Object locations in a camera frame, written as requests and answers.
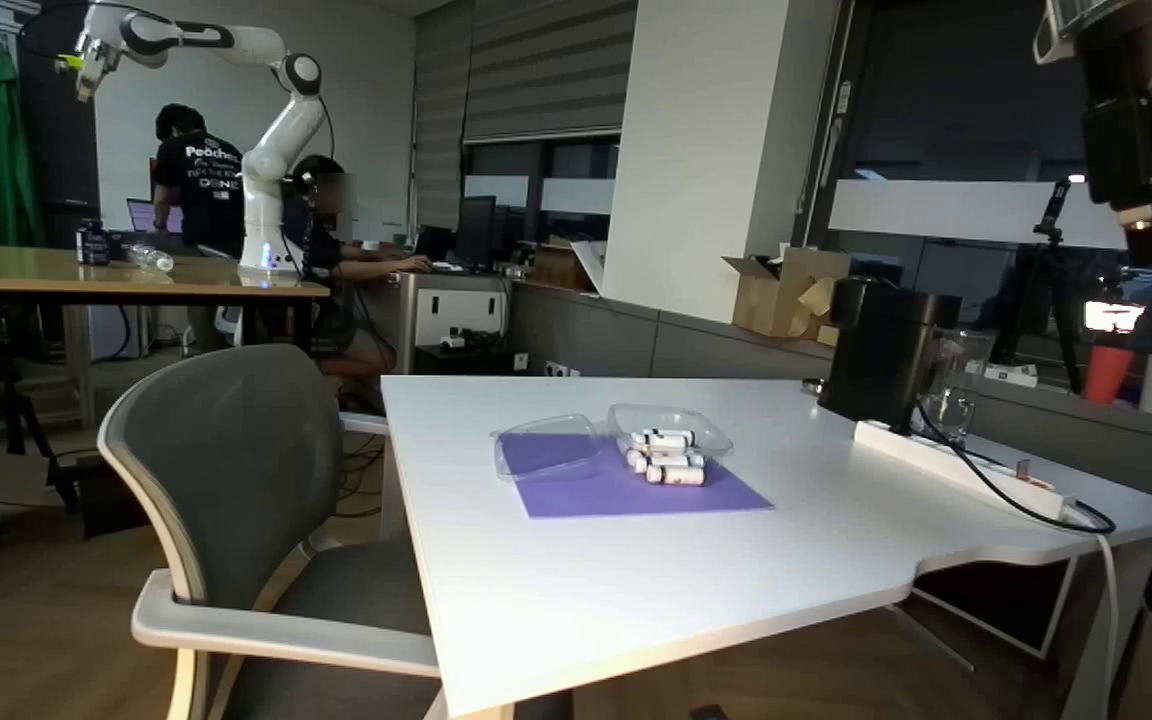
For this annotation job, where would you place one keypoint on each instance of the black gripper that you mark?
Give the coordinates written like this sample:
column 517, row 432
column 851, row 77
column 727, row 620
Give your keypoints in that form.
column 1140, row 113

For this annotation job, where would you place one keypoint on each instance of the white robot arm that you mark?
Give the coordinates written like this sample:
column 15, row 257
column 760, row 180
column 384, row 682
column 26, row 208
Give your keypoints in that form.
column 1052, row 30

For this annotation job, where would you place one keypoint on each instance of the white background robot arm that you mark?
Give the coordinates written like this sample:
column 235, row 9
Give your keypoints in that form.
column 271, row 147

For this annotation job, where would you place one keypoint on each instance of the black box speaker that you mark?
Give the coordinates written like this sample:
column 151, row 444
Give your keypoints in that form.
column 883, row 350

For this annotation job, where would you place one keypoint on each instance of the open cardboard box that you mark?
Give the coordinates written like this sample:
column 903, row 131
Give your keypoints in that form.
column 789, row 295

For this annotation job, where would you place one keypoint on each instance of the clear plastic box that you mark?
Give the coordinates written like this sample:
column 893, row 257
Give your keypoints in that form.
column 682, row 424

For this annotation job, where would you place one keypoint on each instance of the red cup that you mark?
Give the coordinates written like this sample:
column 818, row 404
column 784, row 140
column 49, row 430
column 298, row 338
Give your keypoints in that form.
column 1108, row 375

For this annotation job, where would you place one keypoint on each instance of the clear glass jar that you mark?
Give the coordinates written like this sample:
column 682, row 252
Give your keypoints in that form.
column 962, row 381

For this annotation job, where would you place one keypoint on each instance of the white power strip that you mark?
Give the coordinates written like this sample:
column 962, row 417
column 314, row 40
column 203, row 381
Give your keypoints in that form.
column 962, row 465

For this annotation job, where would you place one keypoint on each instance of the white tube black cap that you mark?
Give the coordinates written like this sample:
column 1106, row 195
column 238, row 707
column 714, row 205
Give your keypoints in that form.
column 665, row 457

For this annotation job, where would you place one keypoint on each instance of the white tube dark blue cap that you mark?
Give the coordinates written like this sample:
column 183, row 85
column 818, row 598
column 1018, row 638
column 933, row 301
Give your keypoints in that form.
column 678, row 475

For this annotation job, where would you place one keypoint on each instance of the grey window blind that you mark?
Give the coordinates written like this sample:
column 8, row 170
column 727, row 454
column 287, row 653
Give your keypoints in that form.
column 543, row 67

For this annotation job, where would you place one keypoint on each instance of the purple paper sheet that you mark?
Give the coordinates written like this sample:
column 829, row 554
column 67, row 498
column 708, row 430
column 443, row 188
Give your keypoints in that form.
column 602, row 484

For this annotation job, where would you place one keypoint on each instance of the black monitor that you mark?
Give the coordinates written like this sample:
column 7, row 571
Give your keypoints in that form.
column 480, row 232

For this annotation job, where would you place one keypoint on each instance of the white drawer cabinet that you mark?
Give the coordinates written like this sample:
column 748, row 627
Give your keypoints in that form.
column 457, row 315

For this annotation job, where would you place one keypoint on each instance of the seated person dark hair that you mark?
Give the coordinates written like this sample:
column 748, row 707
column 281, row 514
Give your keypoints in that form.
column 328, row 280

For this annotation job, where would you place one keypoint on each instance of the standing person black shirt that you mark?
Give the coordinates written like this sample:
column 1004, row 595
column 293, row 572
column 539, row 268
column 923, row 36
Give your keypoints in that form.
column 197, row 180

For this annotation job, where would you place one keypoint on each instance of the grey office chair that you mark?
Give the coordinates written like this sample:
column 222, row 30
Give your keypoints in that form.
column 238, row 482

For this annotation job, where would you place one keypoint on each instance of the open laptop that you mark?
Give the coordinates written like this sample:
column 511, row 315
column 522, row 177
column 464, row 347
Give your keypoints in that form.
column 151, row 219

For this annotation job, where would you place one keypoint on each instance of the wooden table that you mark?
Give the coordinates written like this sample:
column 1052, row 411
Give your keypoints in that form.
column 99, row 273

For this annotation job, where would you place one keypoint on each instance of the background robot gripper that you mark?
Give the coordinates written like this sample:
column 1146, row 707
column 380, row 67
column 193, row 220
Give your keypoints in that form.
column 82, row 60

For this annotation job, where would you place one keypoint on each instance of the small black tripod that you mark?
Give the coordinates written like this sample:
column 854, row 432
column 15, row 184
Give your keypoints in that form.
column 15, row 412

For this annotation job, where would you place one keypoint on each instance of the tall black camera tripod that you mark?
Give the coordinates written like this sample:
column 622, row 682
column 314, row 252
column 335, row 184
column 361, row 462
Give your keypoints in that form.
column 1050, row 280

